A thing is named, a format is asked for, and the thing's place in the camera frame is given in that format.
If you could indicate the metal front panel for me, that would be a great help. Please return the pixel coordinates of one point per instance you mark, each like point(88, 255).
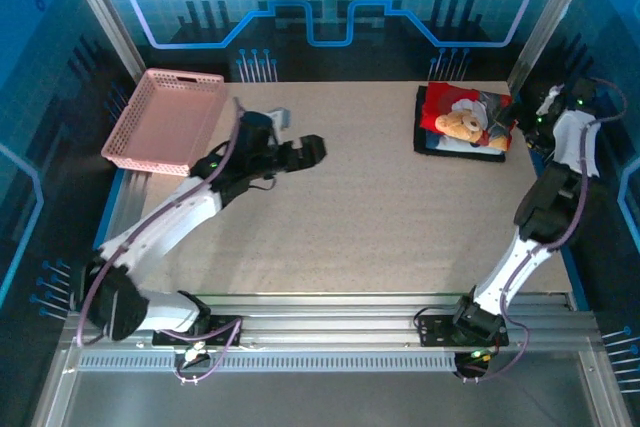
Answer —
point(325, 402)

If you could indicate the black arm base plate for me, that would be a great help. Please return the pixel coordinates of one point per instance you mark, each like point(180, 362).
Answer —
point(225, 334)
point(432, 332)

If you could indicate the pink plastic basket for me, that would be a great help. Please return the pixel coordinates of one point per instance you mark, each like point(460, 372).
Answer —
point(160, 117)

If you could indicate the red bear print t-shirt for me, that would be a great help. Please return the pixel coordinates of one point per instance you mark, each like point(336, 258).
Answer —
point(460, 117)

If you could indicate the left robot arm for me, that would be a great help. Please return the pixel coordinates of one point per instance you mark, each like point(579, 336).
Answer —
point(165, 232)

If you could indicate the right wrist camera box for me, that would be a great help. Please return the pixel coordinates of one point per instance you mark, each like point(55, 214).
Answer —
point(547, 104)

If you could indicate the black round LED module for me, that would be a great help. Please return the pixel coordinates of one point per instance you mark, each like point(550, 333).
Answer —
point(472, 364)

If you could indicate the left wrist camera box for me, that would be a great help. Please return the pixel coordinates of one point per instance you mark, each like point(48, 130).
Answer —
point(280, 117)

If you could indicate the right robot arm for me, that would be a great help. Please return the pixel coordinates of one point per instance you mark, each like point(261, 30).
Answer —
point(550, 207)

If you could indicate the aluminium frame rail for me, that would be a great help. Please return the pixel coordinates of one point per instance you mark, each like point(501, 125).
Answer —
point(325, 322)

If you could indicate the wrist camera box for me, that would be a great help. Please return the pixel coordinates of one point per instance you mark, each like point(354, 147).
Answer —
point(280, 117)
point(547, 104)

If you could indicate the aluminium frame post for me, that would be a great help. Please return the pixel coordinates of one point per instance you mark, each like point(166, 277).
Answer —
point(102, 12)
point(552, 12)

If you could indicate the navy cartoon print t-shirt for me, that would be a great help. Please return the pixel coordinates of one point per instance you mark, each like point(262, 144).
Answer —
point(450, 152)

